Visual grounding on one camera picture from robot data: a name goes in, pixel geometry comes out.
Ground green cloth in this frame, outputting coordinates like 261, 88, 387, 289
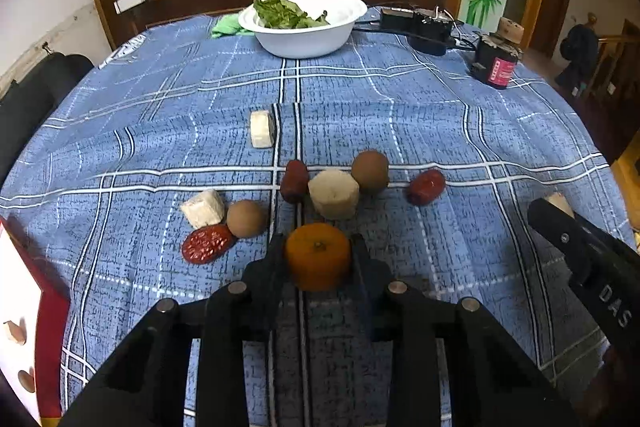
210, 14, 256, 38

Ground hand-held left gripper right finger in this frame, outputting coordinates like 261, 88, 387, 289
350, 233, 581, 427

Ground white bowl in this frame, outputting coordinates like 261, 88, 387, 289
238, 0, 368, 58

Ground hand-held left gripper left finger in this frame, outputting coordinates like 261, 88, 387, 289
60, 232, 288, 427

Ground wooden railing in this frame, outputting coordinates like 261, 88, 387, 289
589, 19, 640, 108

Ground orange mandarin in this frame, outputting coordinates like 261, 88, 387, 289
285, 222, 352, 292

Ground red and white tray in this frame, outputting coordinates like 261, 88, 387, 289
0, 216, 71, 427

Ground black jar with cork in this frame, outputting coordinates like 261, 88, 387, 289
469, 17, 524, 90

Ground dark red date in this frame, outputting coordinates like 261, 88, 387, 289
279, 159, 310, 206

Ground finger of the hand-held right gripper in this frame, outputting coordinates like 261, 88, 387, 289
528, 198, 640, 284

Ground black electronic device with cables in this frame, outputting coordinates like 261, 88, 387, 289
353, 2, 482, 52

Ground white yam piece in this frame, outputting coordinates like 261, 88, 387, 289
307, 169, 361, 221
544, 192, 574, 218
179, 189, 226, 231
249, 109, 277, 149

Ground black sofa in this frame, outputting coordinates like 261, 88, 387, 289
0, 53, 94, 188

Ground blue checked tablecloth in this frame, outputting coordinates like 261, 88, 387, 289
0, 5, 628, 427

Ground wrinkled red date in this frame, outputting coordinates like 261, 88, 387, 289
181, 224, 236, 265

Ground green leafy vegetable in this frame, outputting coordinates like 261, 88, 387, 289
253, 0, 331, 30

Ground black power adapter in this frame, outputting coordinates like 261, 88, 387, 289
379, 6, 454, 56

